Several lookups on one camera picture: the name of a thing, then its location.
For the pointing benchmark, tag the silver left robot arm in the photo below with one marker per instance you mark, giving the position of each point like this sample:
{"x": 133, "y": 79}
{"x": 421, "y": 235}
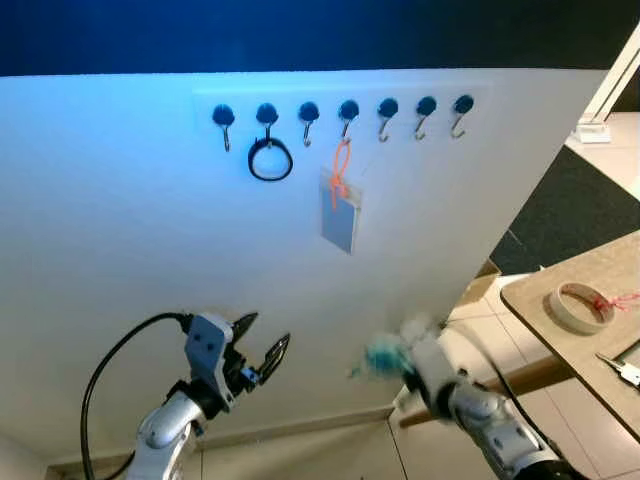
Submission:
{"x": 160, "y": 430}

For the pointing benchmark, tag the light wooden table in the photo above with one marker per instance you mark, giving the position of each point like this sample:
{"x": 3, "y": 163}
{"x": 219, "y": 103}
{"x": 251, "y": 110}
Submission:
{"x": 530, "y": 295}

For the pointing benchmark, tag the silver keys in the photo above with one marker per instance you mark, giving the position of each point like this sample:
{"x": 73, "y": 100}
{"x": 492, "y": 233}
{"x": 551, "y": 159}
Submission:
{"x": 628, "y": 374}

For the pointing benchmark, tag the brown cardboard box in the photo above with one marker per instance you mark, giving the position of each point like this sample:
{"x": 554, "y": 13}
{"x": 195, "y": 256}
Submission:
{"x": 480, "y": 285}

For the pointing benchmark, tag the dark grey floor rug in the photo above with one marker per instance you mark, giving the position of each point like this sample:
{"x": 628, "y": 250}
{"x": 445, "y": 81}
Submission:
{"x": 570, "y": 215}

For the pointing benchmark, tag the round wooden table leg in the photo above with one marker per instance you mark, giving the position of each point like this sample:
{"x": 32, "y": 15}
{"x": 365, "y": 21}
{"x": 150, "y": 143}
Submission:
{"x": 540, "y": 375}

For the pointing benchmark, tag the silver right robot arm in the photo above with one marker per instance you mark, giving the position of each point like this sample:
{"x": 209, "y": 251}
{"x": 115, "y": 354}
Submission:
{"x": 490, "y": 415}

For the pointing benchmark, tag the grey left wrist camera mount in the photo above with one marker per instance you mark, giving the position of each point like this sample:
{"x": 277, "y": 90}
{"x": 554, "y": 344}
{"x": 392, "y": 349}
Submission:
{"x": 207, "y": 345}

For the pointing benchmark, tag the white floor stand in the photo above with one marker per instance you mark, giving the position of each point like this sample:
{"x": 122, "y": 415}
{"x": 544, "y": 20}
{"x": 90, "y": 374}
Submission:
{"x": 592, "y": 130}

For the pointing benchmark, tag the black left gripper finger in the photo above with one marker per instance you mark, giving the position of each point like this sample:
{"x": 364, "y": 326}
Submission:
{"x": 275, "y": 355}
{"x": 245, "y": 324}

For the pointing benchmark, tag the black knob metal hook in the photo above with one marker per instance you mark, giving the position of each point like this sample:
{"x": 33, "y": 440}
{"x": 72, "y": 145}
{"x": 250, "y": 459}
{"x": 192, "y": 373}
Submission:
{"x": 266, "y": 113}
{"x": 462, "y": 103}
{"x": 223, "y": 115}
{"x": 309, "y": 111}
{"x": 348, "y": 108}
{"x": 388, "y": 107}
{"x": 426, "y": 105}

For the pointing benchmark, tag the beige masking tape roll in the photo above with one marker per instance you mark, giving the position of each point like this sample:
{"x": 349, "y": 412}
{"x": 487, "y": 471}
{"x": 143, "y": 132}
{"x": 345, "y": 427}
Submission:
{"x": 560, "y": 312}

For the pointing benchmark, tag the white wall hook rail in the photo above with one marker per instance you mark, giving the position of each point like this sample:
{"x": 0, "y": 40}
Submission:
{"x": 330, "y": 95}

